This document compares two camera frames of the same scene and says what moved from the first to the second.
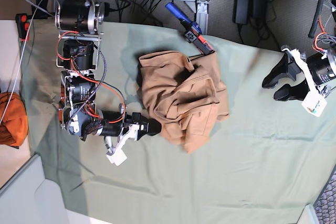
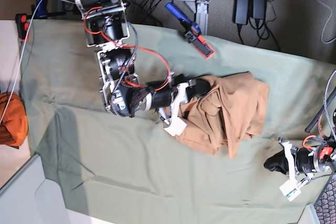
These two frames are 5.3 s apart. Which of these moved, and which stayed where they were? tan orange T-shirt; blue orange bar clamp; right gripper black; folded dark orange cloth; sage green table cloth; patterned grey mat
Moved: tan orange T-shirt; right gripper black
Stayed: folded dark orange cloth; blue orange bar clamp; sage green table cloth; patterned grey mat
